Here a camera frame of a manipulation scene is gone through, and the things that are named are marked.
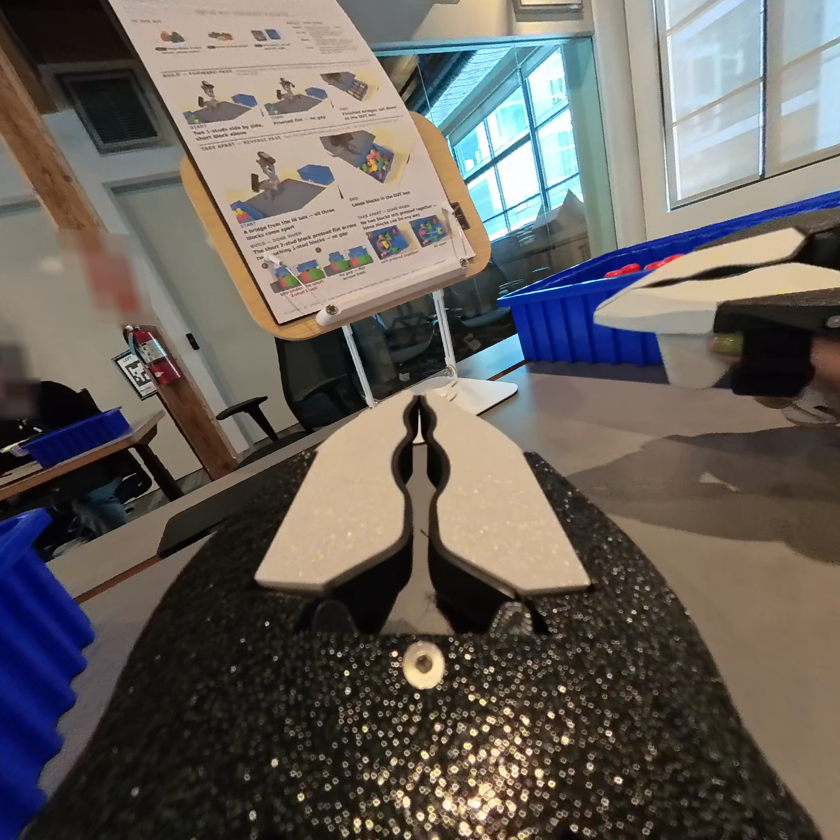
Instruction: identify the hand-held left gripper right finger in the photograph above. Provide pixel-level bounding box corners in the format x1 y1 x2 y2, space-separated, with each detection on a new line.
420 392 593 608

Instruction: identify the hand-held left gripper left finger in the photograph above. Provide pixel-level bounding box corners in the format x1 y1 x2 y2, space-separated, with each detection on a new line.
253 392 424 605

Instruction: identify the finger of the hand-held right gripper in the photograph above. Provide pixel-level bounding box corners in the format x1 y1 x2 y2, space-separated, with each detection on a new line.
592 261 840 388
643 227 816 284

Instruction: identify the blue bin with blocks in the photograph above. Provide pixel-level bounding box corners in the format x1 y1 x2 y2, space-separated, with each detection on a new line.
497 190 840 366

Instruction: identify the person's right hand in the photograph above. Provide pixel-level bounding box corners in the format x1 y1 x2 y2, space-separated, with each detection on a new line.
810 333 840 403

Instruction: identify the black office chair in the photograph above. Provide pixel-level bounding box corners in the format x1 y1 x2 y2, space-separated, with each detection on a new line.
215 327 378 454

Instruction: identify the large white-framed window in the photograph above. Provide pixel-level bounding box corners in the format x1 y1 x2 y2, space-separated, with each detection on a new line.
653 0 840 212

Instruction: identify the grey mesh office chair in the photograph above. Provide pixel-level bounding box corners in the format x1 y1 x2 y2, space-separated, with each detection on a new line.
379 314 439 368

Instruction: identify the wooden side table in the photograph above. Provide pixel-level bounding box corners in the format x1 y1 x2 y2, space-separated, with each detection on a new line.
0 410 186 519

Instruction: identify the dark-framed grid window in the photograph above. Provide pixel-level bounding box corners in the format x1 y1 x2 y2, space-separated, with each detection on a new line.
451 47 586 244

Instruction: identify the red fire extinguisher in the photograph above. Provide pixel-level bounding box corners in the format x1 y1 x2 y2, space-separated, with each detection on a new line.
123 325 182 387

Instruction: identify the black and white tag sign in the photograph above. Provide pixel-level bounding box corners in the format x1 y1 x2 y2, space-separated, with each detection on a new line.
113 351 160 401

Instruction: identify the small blue plastic bin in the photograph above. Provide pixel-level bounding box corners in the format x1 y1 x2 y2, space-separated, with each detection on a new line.
18 406 127 468

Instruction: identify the blue ridged plastic bin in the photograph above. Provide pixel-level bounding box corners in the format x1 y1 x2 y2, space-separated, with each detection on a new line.
0 507 97 831

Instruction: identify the printed instruction sheet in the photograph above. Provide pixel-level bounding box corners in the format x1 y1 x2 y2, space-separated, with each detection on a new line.
108 0 475 324

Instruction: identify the wall air vent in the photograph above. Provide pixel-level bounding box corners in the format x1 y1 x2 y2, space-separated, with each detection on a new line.
56 67 163 155

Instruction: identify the wooden support post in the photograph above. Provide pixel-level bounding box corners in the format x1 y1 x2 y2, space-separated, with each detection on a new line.
0 13 240 483

